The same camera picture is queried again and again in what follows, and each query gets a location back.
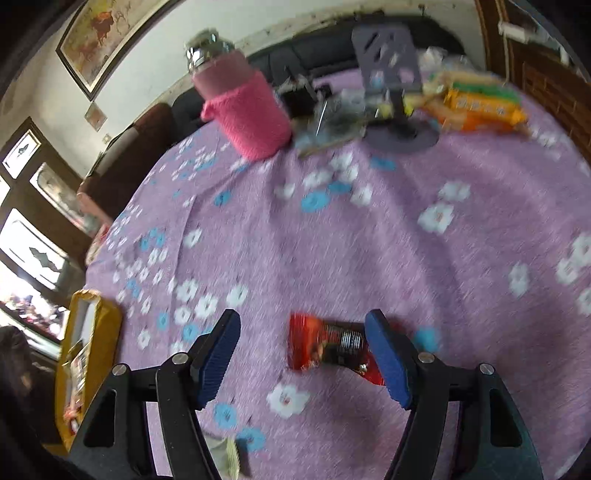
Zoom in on clear plastic wrapper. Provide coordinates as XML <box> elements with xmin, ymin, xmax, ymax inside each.
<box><xmin>417</xmin><ymin>45</ymin><xmax>467</xmax><ymax>75</ymax></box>

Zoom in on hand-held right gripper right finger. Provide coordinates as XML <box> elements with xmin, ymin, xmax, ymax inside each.
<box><xmin>364</xmin><ymin>308</ymin><xmax>546</xmax><ymax>480</ymax></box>

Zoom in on grey phone stand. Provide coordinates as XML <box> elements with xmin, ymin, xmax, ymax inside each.
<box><xmin>351</xmin><ymin>21</ymin><xmax>440</xmax><ymax>151</ymax></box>

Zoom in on pale yellow snack packet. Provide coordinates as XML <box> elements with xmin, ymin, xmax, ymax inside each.
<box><xmin>422</xmin><ymin>73</ymin><xmax>454</xmax><ymax>99</ymax></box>

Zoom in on plastic bag with dark contents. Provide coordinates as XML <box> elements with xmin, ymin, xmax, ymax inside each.
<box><xmin>313</xmin><ymin>88</ymin><xmax>370</xmax><ymax>140</ymax></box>

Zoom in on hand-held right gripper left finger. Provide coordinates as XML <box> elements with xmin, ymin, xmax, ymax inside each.
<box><xmin>68</xmin><ymin>308</ymin><xmax>242</xmax><ymax>480</ymax></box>

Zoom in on dark wooden glass cabinet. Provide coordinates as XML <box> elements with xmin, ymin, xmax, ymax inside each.
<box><xmin>0</xmin><ymin>115</ymin><xmax>100</xmax><ymax>361</ymax></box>

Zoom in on white bar fixture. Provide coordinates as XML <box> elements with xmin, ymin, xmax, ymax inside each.
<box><xmin>498</xmin><ymin>20</ymin><xmax>571</xmax><ymax>64</ymax></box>

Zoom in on orange snack packet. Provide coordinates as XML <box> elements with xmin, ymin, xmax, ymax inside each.
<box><xmin>444</xmin><ymin>89</ymin><xmax>528</xmax><ymax>126</ymax></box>

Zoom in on black sofa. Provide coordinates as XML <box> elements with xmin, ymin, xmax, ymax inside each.
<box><xmin>171</xmin><ymin>17</ymin><xmax>467</xmax><ymax>135</ymax></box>

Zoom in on silver crinkled packet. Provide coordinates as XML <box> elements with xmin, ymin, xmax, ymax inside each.
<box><xmin>205</xmin><ymin>436</ymin><xmax>241</xmax><ymax>479</ymax></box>

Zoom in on pink knit-sleeved bottle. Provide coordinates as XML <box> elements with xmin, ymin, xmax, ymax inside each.
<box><xmin>185</xmin><ymin>28</ymin><xmax>294</xmax><ymax>162</ymax></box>

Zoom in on small wall picture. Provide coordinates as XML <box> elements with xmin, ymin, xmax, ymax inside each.
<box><xmin>84</xmin><ymin>102</ymin><xmax>108</xmax><ymax>131</ymax></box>

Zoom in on green snack packet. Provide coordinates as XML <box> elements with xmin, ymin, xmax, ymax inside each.
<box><xmin>450</xmin><ymin>80</ymin><xmax>521</xmax><ymax>105</ymax></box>

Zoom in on brown armchair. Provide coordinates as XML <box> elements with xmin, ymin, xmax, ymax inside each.
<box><xmin>76</xmin><ymin>102</ymin><xmax>179</xmax><ymax>232</ymax></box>

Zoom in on framed painting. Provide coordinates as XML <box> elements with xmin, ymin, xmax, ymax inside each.
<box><xmin>55</xmin><ymin>0</ymin><xmax>181</xmax><ymax>102</ymax></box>

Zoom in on purple floral tablecloth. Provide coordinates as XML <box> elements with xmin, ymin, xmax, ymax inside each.
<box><xmin>85</xmin><ymin>65</ymin><xmax>591</xmax><ymax>480</ymax></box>

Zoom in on red and black candy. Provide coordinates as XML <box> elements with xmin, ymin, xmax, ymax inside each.
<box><xmin>288</xmin><ymin>312</ymin><xmax>387</xmax><ymax>387</ymax></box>

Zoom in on yellow cardboard box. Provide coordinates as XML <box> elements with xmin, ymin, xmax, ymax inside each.
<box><xmin>54</xmin><ymin>288</ymin><xmax>123</xmax><ymax>451</ymax></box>

